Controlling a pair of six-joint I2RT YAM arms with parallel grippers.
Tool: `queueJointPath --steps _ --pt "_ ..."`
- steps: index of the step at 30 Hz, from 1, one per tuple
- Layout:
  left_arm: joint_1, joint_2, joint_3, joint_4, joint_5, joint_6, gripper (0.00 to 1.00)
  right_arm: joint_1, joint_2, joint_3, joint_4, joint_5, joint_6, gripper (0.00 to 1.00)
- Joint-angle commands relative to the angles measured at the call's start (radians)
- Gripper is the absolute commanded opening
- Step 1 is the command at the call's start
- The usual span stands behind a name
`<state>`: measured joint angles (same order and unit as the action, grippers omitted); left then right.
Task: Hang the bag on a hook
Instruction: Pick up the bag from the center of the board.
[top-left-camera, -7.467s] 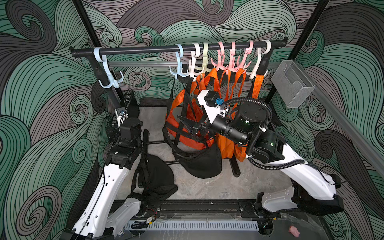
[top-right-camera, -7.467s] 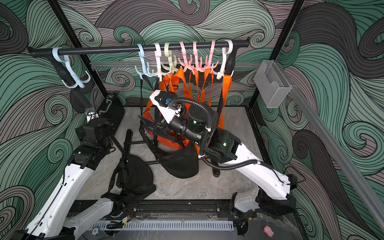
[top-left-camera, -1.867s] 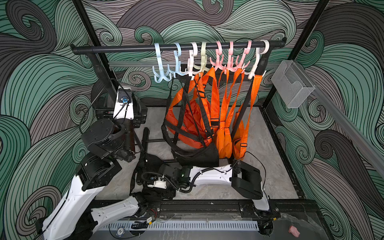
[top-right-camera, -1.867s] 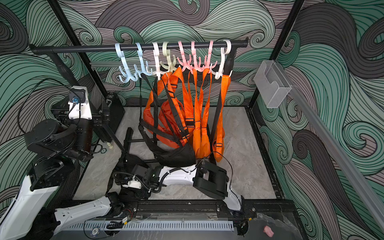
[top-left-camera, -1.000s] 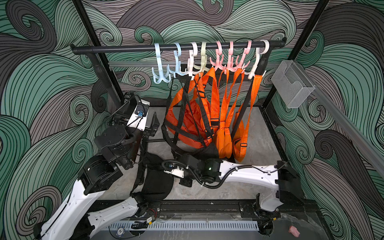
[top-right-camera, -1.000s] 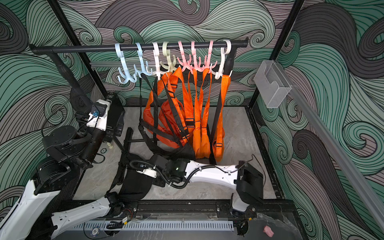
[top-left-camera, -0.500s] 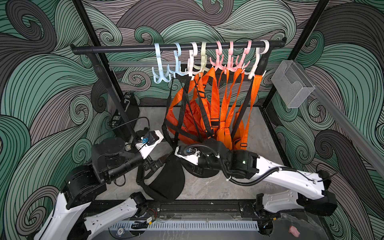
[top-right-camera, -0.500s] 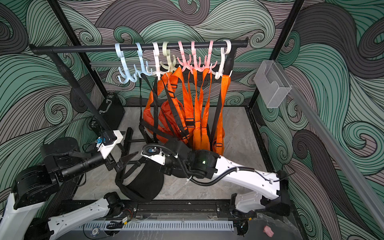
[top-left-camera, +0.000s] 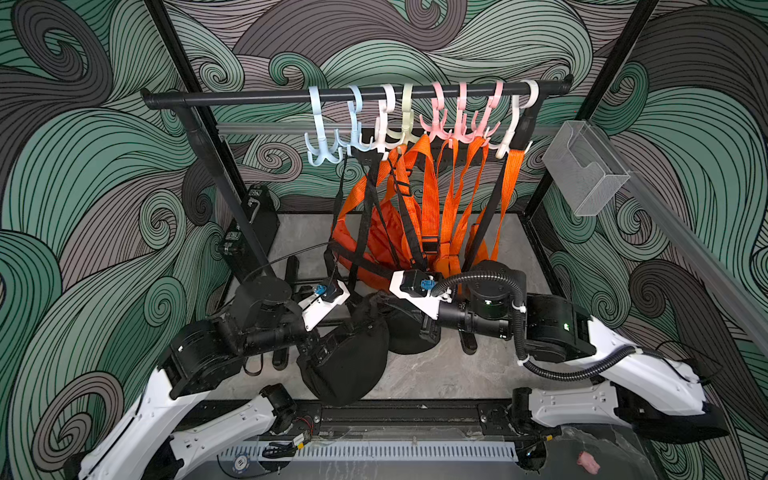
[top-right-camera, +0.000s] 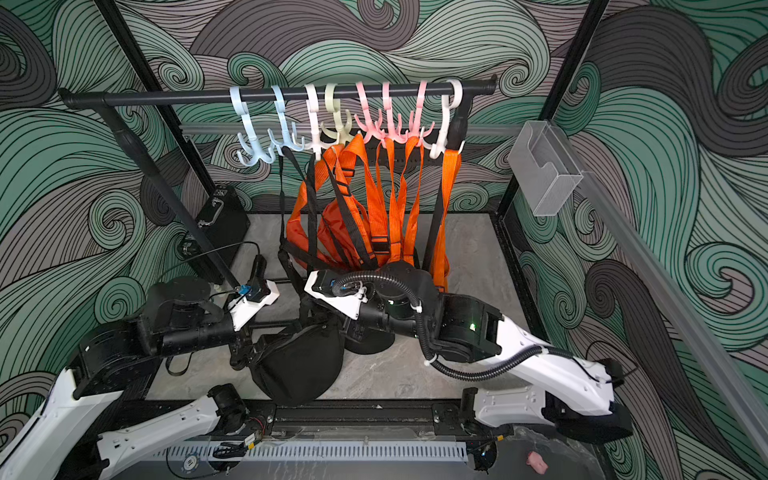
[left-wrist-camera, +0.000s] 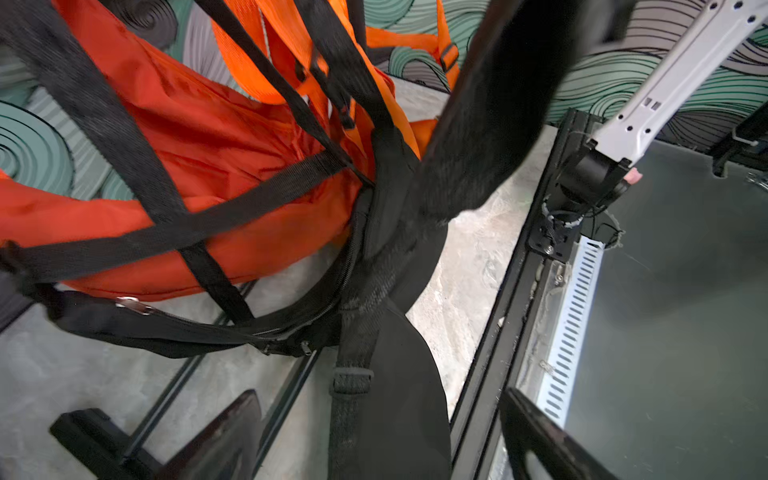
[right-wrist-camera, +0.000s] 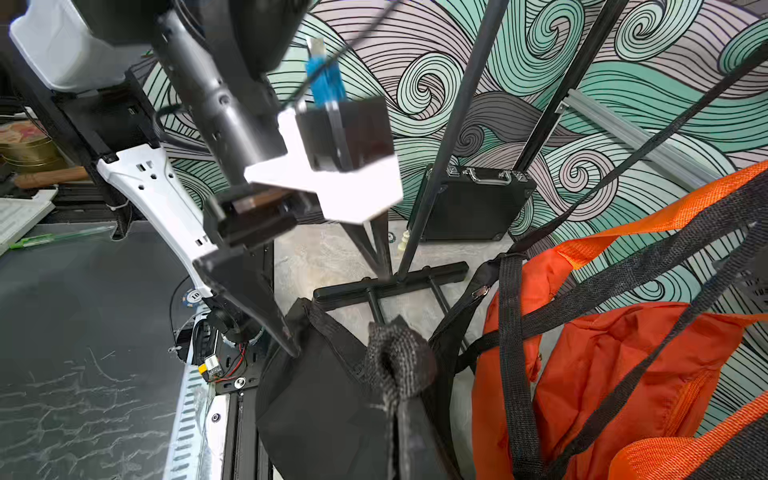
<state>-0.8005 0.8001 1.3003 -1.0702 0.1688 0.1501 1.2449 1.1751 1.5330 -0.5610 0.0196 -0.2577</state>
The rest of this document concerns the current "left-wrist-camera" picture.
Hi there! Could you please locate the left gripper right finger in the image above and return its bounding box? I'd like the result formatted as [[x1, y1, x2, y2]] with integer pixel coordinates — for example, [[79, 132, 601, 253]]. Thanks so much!
[[499, 388, 617, 480]]

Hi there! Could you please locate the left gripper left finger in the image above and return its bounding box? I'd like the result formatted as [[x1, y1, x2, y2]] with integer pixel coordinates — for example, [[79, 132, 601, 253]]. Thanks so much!
[[155, 389, 263, 480]]

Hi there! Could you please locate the red orange black backpack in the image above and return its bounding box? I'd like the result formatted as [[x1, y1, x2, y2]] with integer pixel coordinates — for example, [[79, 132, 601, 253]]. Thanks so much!
[[0, 0, 373, 302]]

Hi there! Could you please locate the black sling bag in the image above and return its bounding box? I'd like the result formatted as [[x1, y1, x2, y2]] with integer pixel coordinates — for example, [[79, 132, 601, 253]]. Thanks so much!
[[1, 1, 353, 358]]

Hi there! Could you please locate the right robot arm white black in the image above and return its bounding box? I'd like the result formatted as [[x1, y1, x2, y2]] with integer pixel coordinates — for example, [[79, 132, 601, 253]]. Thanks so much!
[[526, 0, 767, 262]]

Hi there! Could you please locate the black clothes rack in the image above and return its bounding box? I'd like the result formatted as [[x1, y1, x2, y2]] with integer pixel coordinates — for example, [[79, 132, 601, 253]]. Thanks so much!
[[49, 278, 322, 480]]

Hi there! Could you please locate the pink small object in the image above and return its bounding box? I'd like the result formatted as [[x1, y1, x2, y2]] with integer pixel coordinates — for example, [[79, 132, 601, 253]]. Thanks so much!
[[623, 167, 643, 185]]

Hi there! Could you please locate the white slotted cable duct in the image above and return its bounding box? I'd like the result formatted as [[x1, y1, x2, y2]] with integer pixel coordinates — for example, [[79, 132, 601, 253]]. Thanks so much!
[[536, 236, 605, 428]]

